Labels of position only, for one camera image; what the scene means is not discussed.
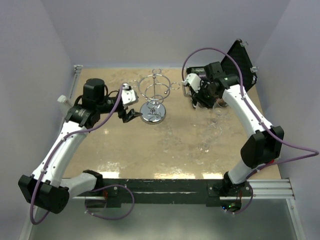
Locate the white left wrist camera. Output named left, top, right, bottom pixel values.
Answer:
left=121, top=83, right=139, bottom=107

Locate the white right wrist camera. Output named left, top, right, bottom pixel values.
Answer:
left=181, top=73, right=201, bottom=93

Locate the white plastic stand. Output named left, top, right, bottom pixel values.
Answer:
left=57, top=95, right=73, bottom=117

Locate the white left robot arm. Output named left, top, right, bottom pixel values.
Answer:
left=18, top=78, right=141, bottom=214

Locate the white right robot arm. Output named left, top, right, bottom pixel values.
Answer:
left=183, top=62, right=284, bottom=197

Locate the clear ribbed wine glass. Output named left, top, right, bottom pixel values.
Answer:
left=208, top=116, right=223, bottom=129

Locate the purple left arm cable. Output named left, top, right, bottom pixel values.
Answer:
left=29, top=84, right=136, bottom=225

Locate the chrome wine glass rack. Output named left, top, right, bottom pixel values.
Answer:
left=129, top=68, right=181, bottom=125

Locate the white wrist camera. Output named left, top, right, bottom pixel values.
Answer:
left=181, top=73, right=201, bottom=93
left=121, top=83, right=139, bottom=107

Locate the aluminium rail frame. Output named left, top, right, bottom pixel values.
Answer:
left=18, top=64, right=307, bottom=240

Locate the black poker chip case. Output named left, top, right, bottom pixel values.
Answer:
left=184, top=39, right=258, bottom=99

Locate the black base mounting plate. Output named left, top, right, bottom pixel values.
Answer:
left=99, top=178, right=253, bottom=208

